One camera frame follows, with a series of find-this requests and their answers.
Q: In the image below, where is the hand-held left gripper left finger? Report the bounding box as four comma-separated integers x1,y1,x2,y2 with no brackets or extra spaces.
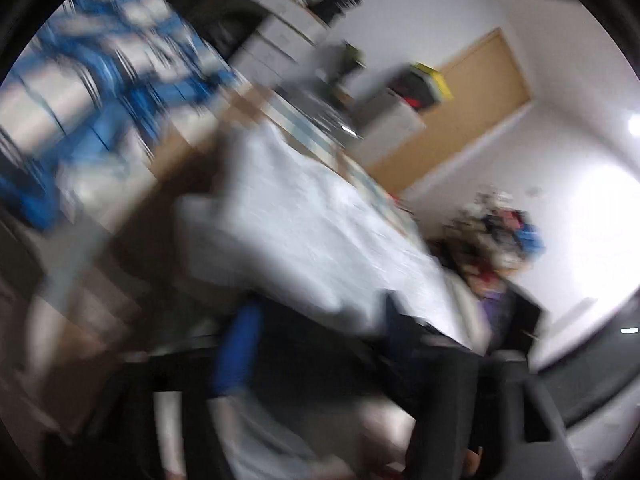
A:
45,302,266,480

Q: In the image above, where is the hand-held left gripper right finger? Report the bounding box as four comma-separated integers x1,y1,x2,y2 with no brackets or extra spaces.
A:
382,292,586,480

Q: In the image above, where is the light grey hoodie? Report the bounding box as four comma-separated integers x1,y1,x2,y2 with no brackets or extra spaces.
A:
172,125,488,480

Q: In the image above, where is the purple bag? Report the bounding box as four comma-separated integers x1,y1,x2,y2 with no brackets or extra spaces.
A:
475,285,516,331

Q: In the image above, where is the group of assorted shoes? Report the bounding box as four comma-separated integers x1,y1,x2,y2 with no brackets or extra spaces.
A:
450,190,546,273

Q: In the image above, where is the blue plastic bag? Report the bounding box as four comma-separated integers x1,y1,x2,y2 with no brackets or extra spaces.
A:
515,225,546,258

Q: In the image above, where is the white suitcase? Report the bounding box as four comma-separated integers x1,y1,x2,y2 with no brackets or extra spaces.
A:
357,87,426,161

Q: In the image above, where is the silver suitcase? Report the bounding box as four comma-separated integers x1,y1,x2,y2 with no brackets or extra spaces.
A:
277,82,363,141

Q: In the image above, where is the wooden door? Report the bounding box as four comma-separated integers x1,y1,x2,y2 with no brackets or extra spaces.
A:
367,27,532,196

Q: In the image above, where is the stack of black shoe boxes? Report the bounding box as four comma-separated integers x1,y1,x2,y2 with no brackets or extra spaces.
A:
387,67,441,111

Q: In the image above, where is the yellow shoe box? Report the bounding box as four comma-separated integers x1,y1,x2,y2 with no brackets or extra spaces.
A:
410,61,453,103

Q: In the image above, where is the white dressing table with drawers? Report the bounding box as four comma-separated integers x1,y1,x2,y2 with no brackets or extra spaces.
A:
210,0,331,91

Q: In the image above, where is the blue plaid cloth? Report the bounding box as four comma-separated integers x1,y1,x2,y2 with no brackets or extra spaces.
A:
0,0,241,231

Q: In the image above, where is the black box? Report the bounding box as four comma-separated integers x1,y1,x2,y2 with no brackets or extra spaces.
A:
310,0,363,21

